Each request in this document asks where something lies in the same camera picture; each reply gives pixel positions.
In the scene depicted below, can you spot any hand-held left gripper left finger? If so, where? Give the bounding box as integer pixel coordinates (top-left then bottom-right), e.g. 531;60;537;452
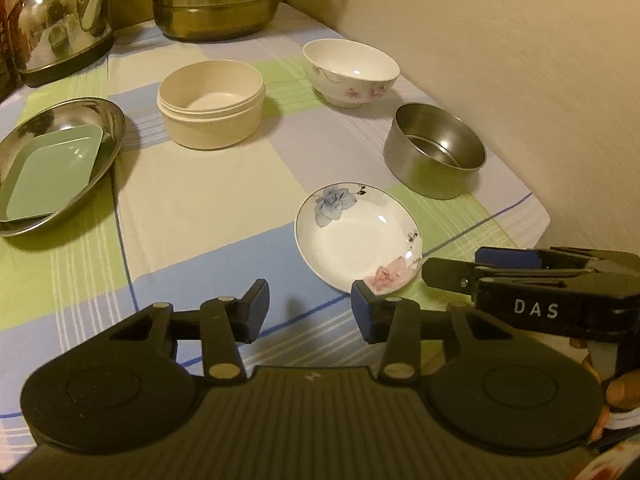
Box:
107;279;271;386

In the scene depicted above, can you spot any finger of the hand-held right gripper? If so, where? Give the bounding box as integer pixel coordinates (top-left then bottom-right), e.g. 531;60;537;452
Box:
421;257;601;295
474;246;640;275

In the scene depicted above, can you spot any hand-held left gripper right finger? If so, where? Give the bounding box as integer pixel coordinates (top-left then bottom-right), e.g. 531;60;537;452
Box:
351;280;521;386

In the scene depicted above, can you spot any small floral ceramic plate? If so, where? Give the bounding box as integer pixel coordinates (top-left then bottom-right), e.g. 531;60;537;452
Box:
294;183;423;294

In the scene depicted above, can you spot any stainless steel bowl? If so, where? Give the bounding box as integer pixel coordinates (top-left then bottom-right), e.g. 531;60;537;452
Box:
383;102;487;200

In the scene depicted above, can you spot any cream plastic bowl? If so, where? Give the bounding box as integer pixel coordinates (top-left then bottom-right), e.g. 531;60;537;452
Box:
156;59;266;150

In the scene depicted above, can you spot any white floral ceramic bowl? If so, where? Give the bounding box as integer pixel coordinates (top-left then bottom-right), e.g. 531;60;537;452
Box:
302;38;400;109

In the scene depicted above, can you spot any green square plate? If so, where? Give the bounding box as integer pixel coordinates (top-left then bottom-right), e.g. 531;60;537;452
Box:
0;125;105;223

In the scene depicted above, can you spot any round stainless steel plate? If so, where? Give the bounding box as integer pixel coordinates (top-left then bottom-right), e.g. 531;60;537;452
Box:
0;97;126;238

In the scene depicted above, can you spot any person's right hand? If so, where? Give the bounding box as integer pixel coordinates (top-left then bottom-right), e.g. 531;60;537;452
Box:
569;337;640;443

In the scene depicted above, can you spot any checked tablecloth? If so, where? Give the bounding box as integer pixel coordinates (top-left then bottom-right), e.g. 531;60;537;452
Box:
0;2;553;461

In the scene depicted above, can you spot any red patterned cloth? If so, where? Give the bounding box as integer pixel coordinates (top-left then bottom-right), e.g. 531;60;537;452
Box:
592;440;640;480

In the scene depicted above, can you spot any stainless steel steamer pot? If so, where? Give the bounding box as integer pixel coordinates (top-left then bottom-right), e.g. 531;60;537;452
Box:
124;0;311;43

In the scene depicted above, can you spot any stainless steel kettle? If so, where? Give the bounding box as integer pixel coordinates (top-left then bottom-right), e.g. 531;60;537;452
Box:
7;0;115;88

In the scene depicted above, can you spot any cooking oil bottle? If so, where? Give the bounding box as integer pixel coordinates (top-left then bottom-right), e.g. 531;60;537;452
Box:
0;0;17;98

